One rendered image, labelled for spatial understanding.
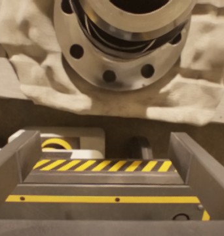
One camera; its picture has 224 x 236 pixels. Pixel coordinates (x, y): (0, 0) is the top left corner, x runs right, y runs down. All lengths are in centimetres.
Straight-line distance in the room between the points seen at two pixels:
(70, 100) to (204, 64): 31
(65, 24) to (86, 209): 34
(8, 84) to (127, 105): 29
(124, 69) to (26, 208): 31
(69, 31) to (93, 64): 8
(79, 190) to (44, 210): 8
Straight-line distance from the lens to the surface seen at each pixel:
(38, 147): 17
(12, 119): 67
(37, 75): 42
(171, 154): 17
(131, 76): 36
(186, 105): 44
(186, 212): 36
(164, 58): 37
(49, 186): 32
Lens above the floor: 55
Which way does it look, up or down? 73 degrees down
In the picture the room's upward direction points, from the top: 178 degrees clockwise
